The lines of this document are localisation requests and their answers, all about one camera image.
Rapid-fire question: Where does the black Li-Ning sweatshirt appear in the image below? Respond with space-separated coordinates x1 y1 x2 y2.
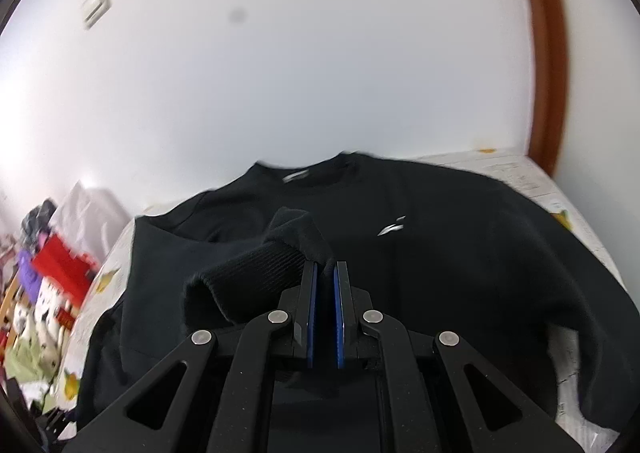
77 153 639 431

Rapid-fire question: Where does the white black-dotted pillow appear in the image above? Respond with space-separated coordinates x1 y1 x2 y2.
12 277 72 355

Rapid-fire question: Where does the green bed sheet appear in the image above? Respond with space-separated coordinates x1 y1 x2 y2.
4 327 64 388

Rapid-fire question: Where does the red paper shopping bag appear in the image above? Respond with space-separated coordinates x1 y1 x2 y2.
32 233 100 308

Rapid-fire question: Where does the white Miniso plastic bag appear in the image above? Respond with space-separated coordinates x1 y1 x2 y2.
50 182 131 269

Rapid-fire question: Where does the purple plush toy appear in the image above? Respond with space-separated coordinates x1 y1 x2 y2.
17 249 42 305

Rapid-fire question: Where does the fruit print tablecloth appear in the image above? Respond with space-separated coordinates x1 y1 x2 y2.
54 150 620 452

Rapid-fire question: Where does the grey plaid cloth in bag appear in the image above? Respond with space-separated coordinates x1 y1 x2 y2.
21 199 56 253

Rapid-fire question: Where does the white wall light switch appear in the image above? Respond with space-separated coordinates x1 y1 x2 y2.
81 0 111 30

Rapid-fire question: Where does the brown wooden door frame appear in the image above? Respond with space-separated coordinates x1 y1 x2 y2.
527 0 570 176

